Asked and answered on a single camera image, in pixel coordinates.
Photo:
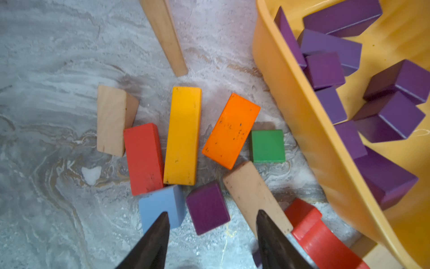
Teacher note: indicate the wooden two-tier shelf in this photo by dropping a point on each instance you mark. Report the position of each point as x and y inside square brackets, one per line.
[161, 20]

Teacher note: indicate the yellow plastic storage bin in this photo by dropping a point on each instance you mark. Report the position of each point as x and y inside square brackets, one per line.
[401, 33]

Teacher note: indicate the light blue brick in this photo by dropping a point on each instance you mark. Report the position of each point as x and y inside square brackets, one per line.
[169, 199]

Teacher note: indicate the small red brick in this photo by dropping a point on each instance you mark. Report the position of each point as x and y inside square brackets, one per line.
[317, 240]

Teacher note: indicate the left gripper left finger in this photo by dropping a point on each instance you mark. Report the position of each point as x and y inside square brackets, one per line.
[150, 252]

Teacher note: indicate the natural wood brick small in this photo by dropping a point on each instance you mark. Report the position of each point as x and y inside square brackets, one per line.
[376, 256]

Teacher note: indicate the red long brick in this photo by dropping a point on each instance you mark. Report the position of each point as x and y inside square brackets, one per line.
[144, 158]

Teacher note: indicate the natural wood brick near shelf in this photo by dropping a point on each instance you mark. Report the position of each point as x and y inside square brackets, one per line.
[116, 110]

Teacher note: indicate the purple brick beside blue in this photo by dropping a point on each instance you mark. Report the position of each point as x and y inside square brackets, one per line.
[207, 207]

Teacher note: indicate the orange brick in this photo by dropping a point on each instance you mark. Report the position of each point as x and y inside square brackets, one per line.
[231, 131]

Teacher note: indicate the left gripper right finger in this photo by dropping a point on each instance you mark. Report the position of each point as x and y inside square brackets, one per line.
[278, 251]

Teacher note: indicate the yellow long brick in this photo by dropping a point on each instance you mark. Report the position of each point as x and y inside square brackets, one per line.
[183, 136]

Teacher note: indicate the purple long brick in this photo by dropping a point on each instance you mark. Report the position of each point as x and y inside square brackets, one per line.
[349, 52]

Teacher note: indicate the beige wood brick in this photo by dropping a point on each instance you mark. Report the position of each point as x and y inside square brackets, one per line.
[251, 194]

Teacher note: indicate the green brick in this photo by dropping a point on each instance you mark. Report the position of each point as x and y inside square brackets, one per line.
[268, 146]

